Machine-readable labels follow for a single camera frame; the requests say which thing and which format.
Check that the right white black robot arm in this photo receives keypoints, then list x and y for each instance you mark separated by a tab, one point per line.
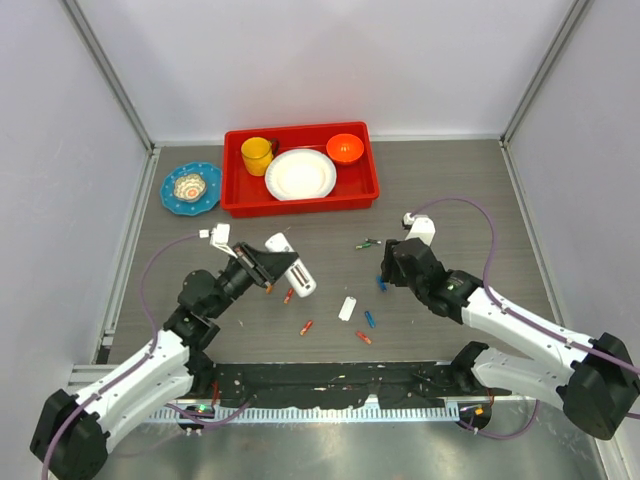
591	380

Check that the orange bowl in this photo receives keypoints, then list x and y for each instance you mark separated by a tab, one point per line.
344	148

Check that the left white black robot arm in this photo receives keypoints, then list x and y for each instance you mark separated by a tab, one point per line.
76	432

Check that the red plastic tray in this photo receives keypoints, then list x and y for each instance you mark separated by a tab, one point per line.
246	196

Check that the blue dotted plate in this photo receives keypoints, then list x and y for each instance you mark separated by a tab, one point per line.
213	177

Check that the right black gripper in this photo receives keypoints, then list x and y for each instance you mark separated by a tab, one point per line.
390	266

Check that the red battery bottom left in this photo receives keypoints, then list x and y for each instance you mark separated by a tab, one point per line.
306	328

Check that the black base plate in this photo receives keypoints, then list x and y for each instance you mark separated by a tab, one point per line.
334	386

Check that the blue battery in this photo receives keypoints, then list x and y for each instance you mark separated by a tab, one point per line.
381	284
370	319

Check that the red battery bottom right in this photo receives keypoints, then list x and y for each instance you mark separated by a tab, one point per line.
363	337

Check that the red battery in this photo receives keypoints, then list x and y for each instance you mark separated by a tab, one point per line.
288	296
306	328
363	337

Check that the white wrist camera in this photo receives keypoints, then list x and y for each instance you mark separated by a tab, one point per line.
218	237
419	226

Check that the slotted cable duct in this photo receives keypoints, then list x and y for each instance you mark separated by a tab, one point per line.
366	414

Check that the blue battery upper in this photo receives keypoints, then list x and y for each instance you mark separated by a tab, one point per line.
381	284

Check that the white remote control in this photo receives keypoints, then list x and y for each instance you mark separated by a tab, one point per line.
297	275

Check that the white battery cover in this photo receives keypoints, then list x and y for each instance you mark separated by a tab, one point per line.
347	308

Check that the red battery middle left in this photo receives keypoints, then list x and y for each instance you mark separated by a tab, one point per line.
288	296

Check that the yellow mug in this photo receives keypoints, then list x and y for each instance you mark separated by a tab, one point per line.
258	153

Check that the small patterned bowl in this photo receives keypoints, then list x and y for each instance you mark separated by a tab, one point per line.
189	188

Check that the blue battery lower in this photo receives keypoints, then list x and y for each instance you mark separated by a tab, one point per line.
370	319

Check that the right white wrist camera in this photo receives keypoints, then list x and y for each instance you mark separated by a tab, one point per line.
419	226

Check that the white paper plate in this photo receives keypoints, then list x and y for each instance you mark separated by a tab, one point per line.
301	174

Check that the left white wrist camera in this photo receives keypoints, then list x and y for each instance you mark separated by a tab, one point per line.
218	237

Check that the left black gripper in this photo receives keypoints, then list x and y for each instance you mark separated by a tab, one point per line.
263	267

